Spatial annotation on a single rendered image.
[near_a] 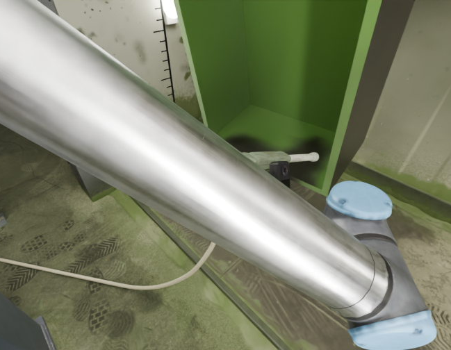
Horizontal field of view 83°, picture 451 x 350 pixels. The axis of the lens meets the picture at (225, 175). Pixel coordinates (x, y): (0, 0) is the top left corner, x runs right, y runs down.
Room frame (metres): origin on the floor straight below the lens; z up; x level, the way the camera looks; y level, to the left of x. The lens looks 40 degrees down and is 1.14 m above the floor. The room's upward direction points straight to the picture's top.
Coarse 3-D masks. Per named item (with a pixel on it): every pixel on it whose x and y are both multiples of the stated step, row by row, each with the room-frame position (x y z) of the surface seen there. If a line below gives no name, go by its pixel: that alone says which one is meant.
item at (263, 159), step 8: (256, 152) 0.59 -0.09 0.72; (264, 152) 0.60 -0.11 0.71; (272, 152) 0.62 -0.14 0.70; (280, 152) 0.64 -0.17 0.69; (256, 160) 0.55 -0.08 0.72; (264, 160) 0.56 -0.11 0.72; (272, 160) 0.57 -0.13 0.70; (280, 160) 0.59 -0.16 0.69; (288, 160) 0.62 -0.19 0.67; (296, 160) 0.66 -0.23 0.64; (304, 160) 0.69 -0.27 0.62; (312, 160) 0.71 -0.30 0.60; (264, 168) 0.56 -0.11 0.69
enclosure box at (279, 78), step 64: (192, 0) 1.03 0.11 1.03; (256, 0) 1.20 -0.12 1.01; (320, 0) 1.03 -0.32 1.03; (384, 0) 0.59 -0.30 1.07; (192, 64) 0.98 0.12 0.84; (256, 64) 1.25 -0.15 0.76; (320, 64) 1.04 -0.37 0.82; (384, 64) 0.78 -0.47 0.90; (256, 128) 1.10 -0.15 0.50; (320, 128) 1.05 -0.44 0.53; (320, 192) 0.69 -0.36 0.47
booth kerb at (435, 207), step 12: (348, 168) 1.28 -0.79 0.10; (360, 168) 1.24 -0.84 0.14; (360, 180) 1.21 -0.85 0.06; (372, 180) 1.17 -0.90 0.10; (384, 180) 1.13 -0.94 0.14; (396, 180) 1.10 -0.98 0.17; (396, 192) 1.07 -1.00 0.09; (408, 192) 1.04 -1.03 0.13; (420, 192) 1.00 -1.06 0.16; (420, 204) 0.98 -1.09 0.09; (432, 204) 0.95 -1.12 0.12; (444, 204) 0.92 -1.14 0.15; (432, 216) 0.93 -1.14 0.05; (444, 216) 0.90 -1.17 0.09
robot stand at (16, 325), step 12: (0, 300) 0.36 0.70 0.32; (0, 312) 0.31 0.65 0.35; (12, 312) 0.34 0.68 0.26; (24, 312) 0.39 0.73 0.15; (0, 324) 0.27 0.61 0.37; (12, 324) 0.30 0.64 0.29; (24, 324) 0.33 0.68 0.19; (36, 324) 0.38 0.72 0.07; (0, 336) 0.24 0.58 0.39; (12, 336) 0.26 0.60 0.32; (24, 336) 0.29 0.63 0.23; (36, 336) 0.32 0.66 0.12; (48, 336) 0.35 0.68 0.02; (0, 348) 0.22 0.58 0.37; (12, 348) 0.23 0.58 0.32; (24, 348) 0.25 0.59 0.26; (36, 348) 0.27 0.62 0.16; (48, 348) 0.31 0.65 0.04
